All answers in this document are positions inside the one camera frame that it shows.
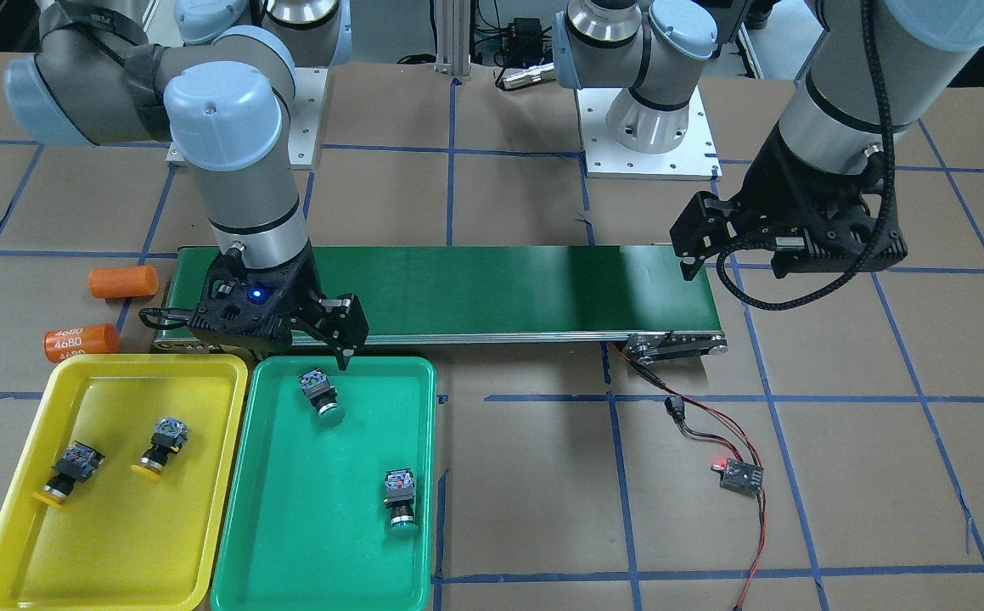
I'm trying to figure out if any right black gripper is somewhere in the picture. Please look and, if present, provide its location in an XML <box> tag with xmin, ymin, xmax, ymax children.
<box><xmin>188</xmin><ymin>244</ymin><xmax>370</xmax><ymax>371</ymax></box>

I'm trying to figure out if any aluminium frame post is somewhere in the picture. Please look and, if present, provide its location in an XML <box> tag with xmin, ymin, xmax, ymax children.
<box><xmin>432</xmin><ymin>0</ymin><xmax>475</xmax><ymax>81</ymax></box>

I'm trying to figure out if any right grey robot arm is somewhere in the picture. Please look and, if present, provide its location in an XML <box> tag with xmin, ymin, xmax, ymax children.
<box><xmin>3</xmin><ymin>1</ymin><xmax>368</xmax><ymax>370</ymax></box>

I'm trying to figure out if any orange cylinder with 4680 print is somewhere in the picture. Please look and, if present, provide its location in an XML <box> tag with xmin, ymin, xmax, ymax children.
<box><xmin>42</xmin><ymin>323</ymin><xmax>121</xmax><ymax>363</ymax></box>

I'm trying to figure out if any small sensor circuit board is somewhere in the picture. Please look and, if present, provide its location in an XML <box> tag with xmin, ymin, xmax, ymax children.
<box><xmin>712</xmin><ymin>457</ymin><xmax>764</xmax><ymax>496</ymax></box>

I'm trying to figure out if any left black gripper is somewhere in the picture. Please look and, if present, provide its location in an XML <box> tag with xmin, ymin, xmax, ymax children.
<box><xmin>670</xmin><ymin>136</ymin><xmax>885</xmax><ymax>282</ymax></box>

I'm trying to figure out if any green push button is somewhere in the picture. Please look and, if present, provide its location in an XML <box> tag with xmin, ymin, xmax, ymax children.
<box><xmin>383</xmin><ymin>468</ymin><xmax>419</xmax><ymax>531</ymax></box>
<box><xmin>299</xmin><ymin>368</ymin><xmax>346</xmax><ymax>427</ymax></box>

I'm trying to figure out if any yellow plastic tray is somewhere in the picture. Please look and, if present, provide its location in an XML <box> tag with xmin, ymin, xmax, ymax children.
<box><xmin>0</xmin><ymin>353</ymin><xmax>248</xmax><ymax>610</ymax></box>

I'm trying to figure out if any red black wire cable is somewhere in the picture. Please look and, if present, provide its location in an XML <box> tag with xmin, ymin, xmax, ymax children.
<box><xmin>606</xmin><ymin>339</ymin><xmax>768</xmax><ymax>611</ymax></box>

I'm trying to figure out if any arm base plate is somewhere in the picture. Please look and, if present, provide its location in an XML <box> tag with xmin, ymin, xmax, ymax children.
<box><xmin>166</xmin><ymin>66</ymin><xmax>328</xmax><ymax>170</ymax></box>
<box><xmin>576</xmin><ymin>88</ymin><xmax>723</xmax><ymax>181</ymax></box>

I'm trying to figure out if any plain orange cylinder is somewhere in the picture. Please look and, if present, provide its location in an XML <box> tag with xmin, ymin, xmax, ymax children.
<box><xmin>87</xmin><ymin>266</ymin><xmax>160</xmax><ymax>300</ymax></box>

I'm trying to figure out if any green conveyor belt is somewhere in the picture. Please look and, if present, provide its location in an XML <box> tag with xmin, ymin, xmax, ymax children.
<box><xmin>141</xmin><ymin>246</ymin><xmax>726</xmax><ymax>363</ymax></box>

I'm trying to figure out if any green plastic tray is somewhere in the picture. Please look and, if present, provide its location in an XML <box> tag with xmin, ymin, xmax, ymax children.
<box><xmin>210</xmin><ymin>356</ymin><xmax>436</xmax><ymax>610</ymax></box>

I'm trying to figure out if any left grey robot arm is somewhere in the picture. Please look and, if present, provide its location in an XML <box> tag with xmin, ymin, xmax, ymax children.
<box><xmin>533</xmin><ymin>52</ymin><xmax>984</xmax><ymax>274</ymax></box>

